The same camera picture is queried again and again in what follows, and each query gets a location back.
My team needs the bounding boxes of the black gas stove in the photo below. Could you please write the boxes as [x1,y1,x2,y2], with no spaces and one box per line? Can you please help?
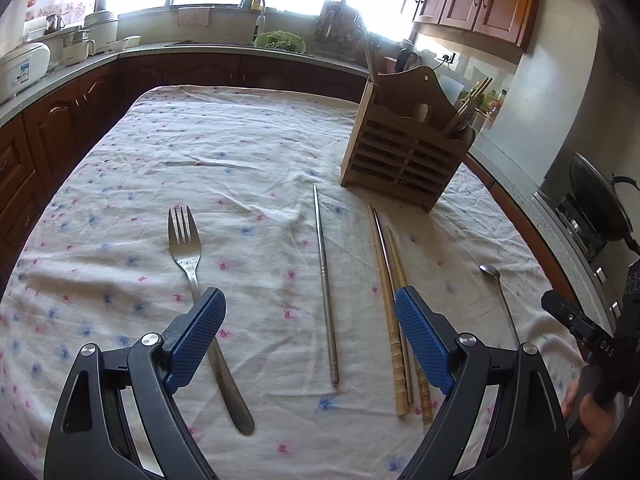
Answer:
[532,192,621,321]

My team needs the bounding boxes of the steel sink faucet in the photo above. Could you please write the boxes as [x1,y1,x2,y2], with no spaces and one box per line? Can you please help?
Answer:
[239,0,267,43]

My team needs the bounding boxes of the white floral tablecloth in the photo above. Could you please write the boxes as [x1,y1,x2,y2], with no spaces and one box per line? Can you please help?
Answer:
[0,85,596,480]

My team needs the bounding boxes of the dark electric kettle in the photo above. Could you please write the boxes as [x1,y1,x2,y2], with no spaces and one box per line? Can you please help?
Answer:
[395,47,420,73]

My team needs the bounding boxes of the wooden utensil holder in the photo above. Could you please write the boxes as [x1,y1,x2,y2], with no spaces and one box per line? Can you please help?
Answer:
[340,66,476,213]

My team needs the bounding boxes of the long-handled steel spoon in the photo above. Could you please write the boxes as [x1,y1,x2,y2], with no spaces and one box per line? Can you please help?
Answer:
[478,263,522,351]

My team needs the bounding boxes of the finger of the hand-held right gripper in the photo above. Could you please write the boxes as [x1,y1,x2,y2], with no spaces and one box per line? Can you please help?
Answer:
[541,291,608,356]

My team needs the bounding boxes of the white dish cloth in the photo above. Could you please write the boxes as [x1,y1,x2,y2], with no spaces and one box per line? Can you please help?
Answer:
[176,7,211,27]

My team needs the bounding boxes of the wooden wall cabinets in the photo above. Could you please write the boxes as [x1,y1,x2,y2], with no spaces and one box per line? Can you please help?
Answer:
[400,0,543,51]

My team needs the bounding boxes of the white electric pot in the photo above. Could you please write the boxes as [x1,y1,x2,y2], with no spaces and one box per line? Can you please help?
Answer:
[82,10,121,53]

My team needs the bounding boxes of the small white kitchen appliance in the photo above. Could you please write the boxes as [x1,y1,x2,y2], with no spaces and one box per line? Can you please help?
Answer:
[60,30,96,66]

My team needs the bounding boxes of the person's right hand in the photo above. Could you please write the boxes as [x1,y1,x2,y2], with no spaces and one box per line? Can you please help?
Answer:
[562,380,626,471]

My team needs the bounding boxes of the wooden chopstick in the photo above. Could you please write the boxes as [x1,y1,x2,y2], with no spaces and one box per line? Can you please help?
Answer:
[386,225,433,433]
[368,204,410,417]
[442,80,488,135]
[450,76,494,131]

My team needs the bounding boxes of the white rice cooker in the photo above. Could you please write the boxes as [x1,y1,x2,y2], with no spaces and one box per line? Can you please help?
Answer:
[0,42,52,101]

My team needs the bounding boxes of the dark wok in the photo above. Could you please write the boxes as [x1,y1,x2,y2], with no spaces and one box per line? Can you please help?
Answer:
[570,152,640,246]

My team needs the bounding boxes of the metal chopstick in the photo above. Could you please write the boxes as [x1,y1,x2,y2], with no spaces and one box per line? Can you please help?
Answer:
[312,184,341,387]
[373,207,415,406]
[355,14,375,82]

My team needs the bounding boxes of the green colander with vegetables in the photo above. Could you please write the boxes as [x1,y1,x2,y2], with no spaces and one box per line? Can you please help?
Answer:
[254,31,307,53]

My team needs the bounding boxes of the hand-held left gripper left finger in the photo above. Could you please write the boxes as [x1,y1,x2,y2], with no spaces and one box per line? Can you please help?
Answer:
[44,287,227,480]

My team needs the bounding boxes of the countertop knife rack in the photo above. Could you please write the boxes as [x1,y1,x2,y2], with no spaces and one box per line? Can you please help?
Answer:
[315,0,371,58]

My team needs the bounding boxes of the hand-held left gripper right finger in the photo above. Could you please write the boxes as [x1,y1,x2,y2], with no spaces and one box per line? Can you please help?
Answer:
[394,286,571,480]

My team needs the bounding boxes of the condiment bottles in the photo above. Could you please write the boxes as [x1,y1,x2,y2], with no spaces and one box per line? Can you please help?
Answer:
[482,89,508,121]

